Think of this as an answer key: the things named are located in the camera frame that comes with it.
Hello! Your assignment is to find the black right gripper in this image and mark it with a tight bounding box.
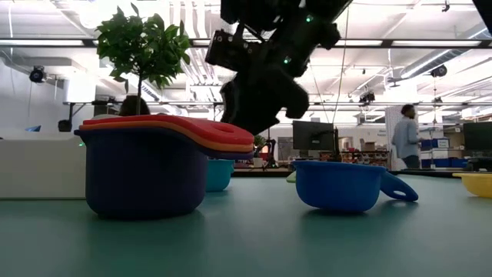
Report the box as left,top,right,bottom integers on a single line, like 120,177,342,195
221,65,311,135

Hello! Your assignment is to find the orange measuring cup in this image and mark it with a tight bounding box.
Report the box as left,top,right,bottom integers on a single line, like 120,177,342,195
79,121,254,153

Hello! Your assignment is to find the red measuring cup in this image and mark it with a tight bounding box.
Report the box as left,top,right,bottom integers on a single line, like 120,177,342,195
82,114,255,146

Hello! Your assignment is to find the teal measuring cup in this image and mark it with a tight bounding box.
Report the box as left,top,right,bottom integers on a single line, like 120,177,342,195
205,159,235,193

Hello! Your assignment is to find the blue measuring cup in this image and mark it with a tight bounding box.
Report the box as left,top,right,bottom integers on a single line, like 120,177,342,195
293,161,419,214

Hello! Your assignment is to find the dark purple measuring cup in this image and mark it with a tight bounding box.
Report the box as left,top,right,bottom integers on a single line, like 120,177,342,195
74,128,254,220

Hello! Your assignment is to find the yellow measuring cup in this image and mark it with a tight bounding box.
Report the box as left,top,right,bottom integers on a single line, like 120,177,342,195
452,172,492,199

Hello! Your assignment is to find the black computer monitor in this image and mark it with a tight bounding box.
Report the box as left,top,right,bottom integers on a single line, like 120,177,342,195
291,120,335,152
463,122,492,155

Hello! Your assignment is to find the brown cardboard box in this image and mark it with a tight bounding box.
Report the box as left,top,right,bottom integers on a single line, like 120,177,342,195
359,138,380,152

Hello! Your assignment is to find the green potted tree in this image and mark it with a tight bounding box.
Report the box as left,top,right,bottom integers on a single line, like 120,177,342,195
95,2,192,116

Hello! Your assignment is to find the blue storage bin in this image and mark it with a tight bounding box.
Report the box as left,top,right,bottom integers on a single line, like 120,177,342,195
421,138,450,150
421,158,469,169

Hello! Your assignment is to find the black table edge frame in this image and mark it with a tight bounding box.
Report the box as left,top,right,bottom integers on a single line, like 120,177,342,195
231,168,492,179

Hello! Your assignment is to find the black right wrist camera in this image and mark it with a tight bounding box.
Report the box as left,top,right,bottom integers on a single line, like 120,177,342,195
205,29,251,73

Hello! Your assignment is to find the long ceiling light rail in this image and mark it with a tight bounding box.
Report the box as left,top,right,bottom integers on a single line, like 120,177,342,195
0,38,492,49

